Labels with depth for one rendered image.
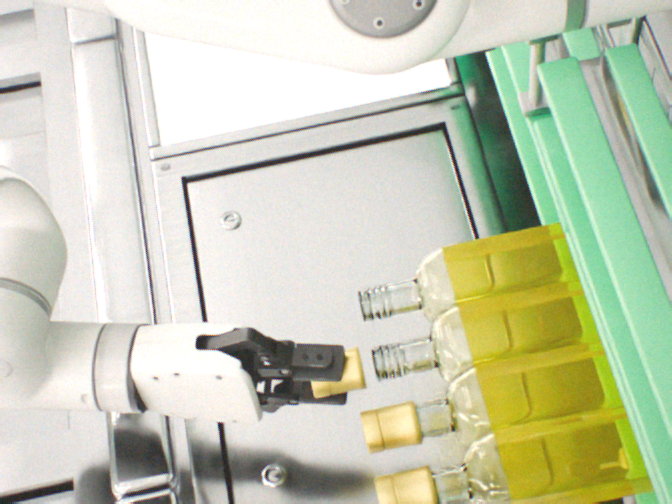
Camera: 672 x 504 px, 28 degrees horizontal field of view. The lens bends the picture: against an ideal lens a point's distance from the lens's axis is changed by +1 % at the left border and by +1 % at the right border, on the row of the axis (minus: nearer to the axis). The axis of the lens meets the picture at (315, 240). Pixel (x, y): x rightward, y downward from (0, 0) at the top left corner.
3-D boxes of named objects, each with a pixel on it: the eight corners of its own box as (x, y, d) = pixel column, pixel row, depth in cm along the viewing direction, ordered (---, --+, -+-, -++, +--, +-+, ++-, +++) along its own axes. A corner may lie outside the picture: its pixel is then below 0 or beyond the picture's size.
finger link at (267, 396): (254, 417, 114) (303, 404, 111) (218, 395, 111) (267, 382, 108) (258, 387, 116) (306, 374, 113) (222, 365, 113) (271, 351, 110)
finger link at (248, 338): (180, 366, 109) (242, 384, 111) (215, 329, 103) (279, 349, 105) (182, 353, 110) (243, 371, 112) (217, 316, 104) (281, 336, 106)
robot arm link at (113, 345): (113, 433, 114) (145, 434, 114) (87, 387, 107) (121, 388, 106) (129, 355, 118) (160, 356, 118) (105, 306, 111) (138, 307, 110)
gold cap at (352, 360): (360, 358, 112) (309, 369, 112) (356, 338, 109) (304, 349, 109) (368, 395, 110) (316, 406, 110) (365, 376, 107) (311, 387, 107)
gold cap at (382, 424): (410, 391, 107) (357, 402, 107) (418, 417, 104) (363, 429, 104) (416, 426, 109) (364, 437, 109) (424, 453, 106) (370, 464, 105)
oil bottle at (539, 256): (651, 234, 116) (410, 284, 116) (658, 197, 112) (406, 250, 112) (672, 288, 113) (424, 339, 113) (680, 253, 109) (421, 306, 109)
